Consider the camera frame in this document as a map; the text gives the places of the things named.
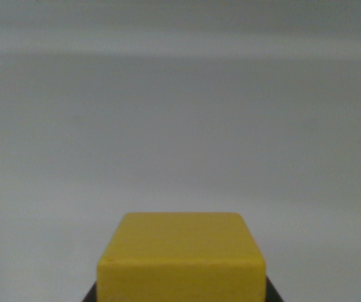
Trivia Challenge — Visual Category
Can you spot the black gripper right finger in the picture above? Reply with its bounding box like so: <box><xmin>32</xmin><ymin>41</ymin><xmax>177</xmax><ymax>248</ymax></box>
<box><xmin>264</xmin><ymin>276</ymin><xmax>284</xmax><ymax>302</ymax></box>

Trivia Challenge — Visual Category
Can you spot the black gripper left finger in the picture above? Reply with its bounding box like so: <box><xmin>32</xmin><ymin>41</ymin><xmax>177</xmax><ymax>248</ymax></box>
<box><xmin>82</xmin><ymin>282</ymin><xmax>99</xmax><ymax>302</ymax></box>

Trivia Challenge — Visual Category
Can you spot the yellow cube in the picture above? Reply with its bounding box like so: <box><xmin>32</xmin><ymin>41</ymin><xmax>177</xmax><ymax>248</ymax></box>
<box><xmin>96</xmin><ymin>212</ymin><xmax>267</xmax><ymax>302</ymax></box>

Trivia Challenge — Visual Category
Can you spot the grey plastic tray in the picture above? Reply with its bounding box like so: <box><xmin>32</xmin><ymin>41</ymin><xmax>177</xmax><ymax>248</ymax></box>
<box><xmin>0</xmin><ymin>0</ymin><xmax>361</xmax><ymax>302</ymax></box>

